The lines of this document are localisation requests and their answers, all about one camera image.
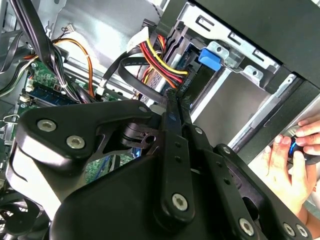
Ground small round black tool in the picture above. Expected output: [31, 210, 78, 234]
[286, 134, 320, 166]

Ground person's left hand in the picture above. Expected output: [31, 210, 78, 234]
[294, 118, 320, 156]

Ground person's right hand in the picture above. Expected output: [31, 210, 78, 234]
[264, 134, 317, 216]

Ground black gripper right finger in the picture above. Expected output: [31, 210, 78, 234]
[178, 96, 313, 240]

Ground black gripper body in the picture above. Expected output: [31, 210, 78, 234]
[48, 154, 236, 240]

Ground red yellow power wire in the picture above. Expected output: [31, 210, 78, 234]
[125, 25, 189, 88]

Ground black data wire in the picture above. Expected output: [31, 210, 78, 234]
[116, 55, 172, 101]

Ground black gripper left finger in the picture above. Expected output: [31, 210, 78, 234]
[13, 88, 196, 224]

